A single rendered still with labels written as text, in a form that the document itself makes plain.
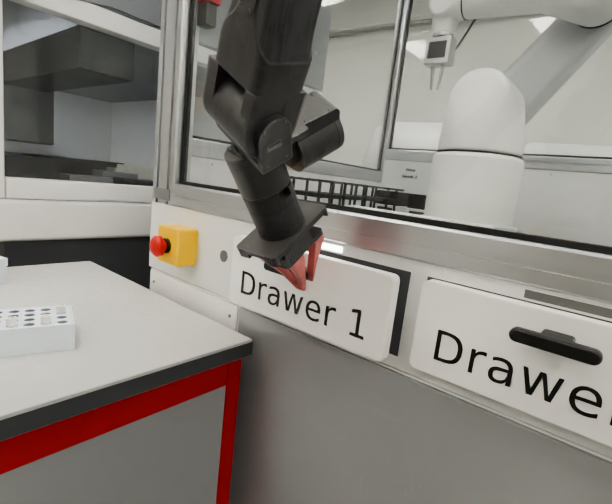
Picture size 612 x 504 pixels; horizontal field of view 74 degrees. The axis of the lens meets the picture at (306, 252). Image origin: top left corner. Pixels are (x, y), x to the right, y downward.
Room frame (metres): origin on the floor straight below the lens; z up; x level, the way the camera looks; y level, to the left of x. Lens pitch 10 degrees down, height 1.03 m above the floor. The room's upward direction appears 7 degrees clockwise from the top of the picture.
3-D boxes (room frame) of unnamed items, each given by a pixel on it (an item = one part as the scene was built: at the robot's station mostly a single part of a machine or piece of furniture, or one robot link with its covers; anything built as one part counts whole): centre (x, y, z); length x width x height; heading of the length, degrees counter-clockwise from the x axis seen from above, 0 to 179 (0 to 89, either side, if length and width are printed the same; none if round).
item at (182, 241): (0.78, 0.25, 0.88); 0.07 x 0.05 x 0.07; 51
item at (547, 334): (0.37, -0.24, 0.91); 0.07 x 0.04 x 0.01; 51
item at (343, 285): (0.57, 0.00, 0.87); 0.29 x 0.02 x 0.11; 51
